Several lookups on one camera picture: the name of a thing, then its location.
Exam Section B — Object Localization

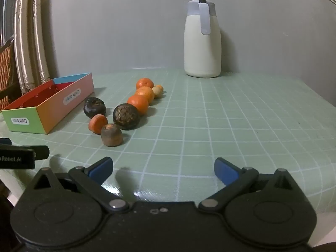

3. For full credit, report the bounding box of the dark brown round fruit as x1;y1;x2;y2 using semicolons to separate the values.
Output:
83;97;107;118
113;104;138;131

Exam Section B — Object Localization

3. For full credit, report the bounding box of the brown small round fruit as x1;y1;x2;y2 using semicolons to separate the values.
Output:
101;123;123;147

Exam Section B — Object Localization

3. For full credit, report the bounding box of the small yellow fruit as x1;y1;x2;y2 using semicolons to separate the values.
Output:
151;84;164;99

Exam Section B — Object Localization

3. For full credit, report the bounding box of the colourful cardboard box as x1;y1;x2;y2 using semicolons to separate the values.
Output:
1;73;95;135

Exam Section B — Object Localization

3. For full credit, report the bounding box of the white thermos jug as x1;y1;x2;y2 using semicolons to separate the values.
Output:
184;0;222;78

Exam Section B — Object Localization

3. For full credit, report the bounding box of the green checked tablecloth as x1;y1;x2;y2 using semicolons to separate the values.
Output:
0;67;336;213

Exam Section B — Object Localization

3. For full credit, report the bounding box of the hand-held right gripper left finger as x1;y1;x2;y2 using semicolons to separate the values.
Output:
26;157;130;214

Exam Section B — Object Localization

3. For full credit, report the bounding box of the shiny beige curtain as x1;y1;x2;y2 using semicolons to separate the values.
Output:
13;0;53;96

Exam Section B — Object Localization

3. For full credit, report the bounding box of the orange carrot piece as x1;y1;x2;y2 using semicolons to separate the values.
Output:
88;114;109;135

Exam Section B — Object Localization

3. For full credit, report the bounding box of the orange mandarin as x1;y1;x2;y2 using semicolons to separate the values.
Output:
135;86;155;103
136;78;155;91
126;94;150;116

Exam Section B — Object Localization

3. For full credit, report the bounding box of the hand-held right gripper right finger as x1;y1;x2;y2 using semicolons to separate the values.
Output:
198;157;303;214

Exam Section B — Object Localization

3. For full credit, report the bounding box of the wooden sofa with orange cushion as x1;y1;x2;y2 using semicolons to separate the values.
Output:
0;38;23;111

